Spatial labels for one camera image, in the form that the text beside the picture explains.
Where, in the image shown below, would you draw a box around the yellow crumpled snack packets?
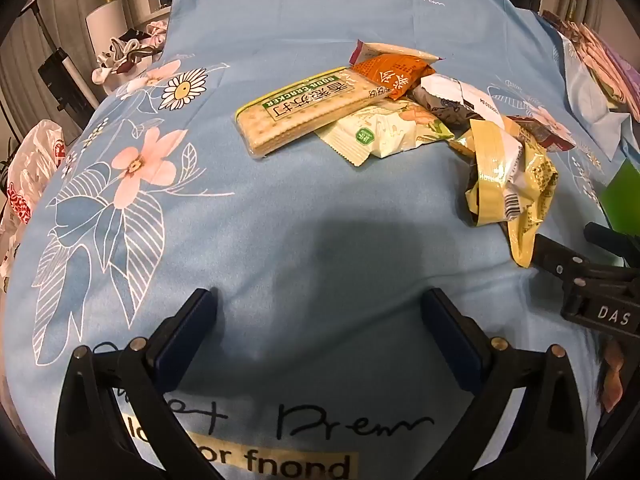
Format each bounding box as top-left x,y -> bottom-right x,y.
449,117 -> 560,268

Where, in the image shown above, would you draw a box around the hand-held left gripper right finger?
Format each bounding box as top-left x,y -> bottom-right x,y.
420,287 -> 608,480

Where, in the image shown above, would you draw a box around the black device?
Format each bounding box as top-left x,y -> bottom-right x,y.
37,47 -> 96,111

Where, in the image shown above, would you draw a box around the white pink slippers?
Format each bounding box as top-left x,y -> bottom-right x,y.
91,20 -> 171,96

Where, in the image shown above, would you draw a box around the pale green snack packet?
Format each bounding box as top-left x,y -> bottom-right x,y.
315,99 -> 455,167

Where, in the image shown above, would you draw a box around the blue floral bed sheet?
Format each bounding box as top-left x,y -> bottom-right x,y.
0,0 -> 640,480

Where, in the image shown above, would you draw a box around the folded blue cloth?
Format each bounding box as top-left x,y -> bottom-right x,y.
560,35 -> 633,161

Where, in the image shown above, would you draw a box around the white cylinder lamp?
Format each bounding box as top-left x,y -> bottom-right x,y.
85,0 -> 126,68

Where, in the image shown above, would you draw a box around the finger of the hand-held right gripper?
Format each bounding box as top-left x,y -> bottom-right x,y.
530,232 -> 601,283
584,222 -> 640,263

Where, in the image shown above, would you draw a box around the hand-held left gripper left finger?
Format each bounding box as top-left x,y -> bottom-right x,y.
54,287 -> 236,480

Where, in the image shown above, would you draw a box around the white plastic bag red print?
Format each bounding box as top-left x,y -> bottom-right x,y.
0,119 -> 68,281

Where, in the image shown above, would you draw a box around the green box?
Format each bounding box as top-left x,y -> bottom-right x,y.
597,157 -> 640,266

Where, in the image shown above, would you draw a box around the green label cracker packet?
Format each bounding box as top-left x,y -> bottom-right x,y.
235,66 -> 383,160

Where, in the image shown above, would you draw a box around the folded pink floral cloth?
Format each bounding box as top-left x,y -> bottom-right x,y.
542,10 -> 640,121

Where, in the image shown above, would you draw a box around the orange snack packet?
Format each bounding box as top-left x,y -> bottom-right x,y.
350,54 -> 437,95

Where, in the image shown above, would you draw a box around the white snack packet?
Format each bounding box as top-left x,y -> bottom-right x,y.
411,74 -> 507,128

